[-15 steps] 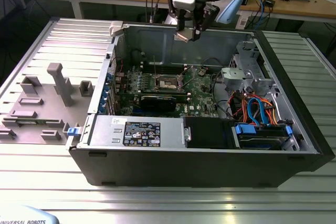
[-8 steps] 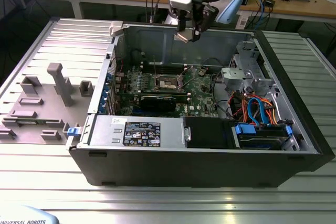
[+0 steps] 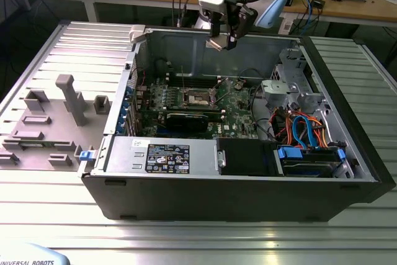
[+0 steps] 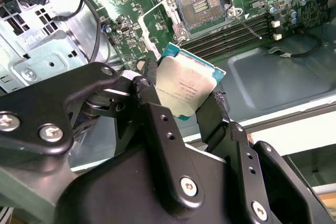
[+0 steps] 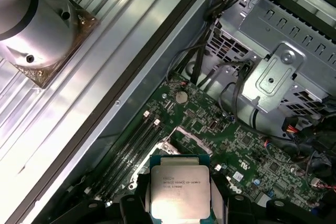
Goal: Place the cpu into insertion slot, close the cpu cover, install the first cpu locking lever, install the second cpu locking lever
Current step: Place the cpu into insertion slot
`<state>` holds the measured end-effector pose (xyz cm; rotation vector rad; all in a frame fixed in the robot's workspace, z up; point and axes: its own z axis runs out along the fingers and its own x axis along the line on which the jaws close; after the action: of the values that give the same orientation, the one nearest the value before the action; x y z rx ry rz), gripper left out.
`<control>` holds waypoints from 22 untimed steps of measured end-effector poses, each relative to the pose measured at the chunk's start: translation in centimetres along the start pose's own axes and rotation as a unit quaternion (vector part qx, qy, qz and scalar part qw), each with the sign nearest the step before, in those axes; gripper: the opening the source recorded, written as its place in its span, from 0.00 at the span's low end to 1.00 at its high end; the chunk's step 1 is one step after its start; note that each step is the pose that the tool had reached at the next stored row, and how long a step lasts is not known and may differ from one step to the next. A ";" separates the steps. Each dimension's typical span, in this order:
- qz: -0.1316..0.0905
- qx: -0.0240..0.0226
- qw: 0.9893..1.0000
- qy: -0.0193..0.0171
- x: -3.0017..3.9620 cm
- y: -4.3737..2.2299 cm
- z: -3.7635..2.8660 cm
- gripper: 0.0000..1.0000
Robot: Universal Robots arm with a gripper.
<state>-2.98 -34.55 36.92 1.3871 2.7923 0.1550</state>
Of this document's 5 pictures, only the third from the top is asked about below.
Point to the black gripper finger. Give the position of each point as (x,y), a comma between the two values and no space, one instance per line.
(243,24)
(216,24)

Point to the silver CPU with green edge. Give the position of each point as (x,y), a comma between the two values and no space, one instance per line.
(218,43)

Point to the black RAM slot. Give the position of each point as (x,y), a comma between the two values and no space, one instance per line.
(176,76)
(176,79)
(176,82)
(176,85)
(201,108)
(217,112)

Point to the CPU socket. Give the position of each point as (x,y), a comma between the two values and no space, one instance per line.
(198,100)

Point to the round silver coin battery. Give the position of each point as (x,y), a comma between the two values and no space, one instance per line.
(239,84)

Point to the silver metal disk bay cage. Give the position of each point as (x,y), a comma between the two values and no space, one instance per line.
(273,89)

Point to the small black box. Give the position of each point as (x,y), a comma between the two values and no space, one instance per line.
(318,2)

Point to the green motherboard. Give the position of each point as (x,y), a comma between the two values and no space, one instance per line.
(235,103)

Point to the beige plastic case latch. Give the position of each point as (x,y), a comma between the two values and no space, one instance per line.
(136,33)

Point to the black graphics card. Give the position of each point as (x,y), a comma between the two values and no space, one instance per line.
(186,122)

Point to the blue card retention clip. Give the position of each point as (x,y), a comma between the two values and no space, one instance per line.
(123,113)
(121,122)
(125,103)

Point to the hard disk in blue carrier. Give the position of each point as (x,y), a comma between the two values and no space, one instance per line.
(307,165)

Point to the grey power supply unit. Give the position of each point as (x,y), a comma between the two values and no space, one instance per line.
(130,156)

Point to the black and grey PC case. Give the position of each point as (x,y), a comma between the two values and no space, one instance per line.
(217,196)

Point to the blue plastic case latch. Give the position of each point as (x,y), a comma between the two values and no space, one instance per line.
(87,155)

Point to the grey parts rack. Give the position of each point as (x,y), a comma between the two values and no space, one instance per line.
(56,141)

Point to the green RAM stick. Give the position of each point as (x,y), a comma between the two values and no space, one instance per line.
(37,145)

